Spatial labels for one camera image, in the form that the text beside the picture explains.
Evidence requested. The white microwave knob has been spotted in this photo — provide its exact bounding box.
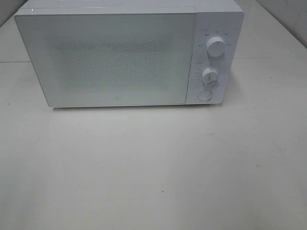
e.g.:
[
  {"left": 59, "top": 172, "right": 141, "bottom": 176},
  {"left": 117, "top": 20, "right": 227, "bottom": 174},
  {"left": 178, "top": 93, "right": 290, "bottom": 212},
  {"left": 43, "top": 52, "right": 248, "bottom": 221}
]
[
  {"left": 201, "top": 68, "right": 219, "bottom": 85},
  {"left": 206, "top": 35, "right": 226, "bottom": 58}
]

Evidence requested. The white microwave door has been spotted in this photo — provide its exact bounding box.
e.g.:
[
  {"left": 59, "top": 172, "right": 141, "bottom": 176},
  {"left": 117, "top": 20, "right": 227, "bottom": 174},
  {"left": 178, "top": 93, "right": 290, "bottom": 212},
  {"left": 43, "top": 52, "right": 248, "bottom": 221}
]
[{"left": 15, "top": 13, "right": 196, "bottom": 107}]

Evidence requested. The round white door button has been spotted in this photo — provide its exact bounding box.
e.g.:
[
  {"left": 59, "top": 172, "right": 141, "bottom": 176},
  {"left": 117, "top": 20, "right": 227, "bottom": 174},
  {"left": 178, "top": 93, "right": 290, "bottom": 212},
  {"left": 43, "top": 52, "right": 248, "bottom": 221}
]
[{"left": 198, "top": 90, "right": 213, "bottom": 102}]

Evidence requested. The white microwave oven body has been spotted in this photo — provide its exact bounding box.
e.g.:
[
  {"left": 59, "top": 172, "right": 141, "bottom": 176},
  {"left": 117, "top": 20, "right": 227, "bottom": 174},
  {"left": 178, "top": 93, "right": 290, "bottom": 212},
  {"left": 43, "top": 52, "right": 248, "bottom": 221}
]
[{"left": 14, "top": 0, "right": 245, "bottom": 106}]

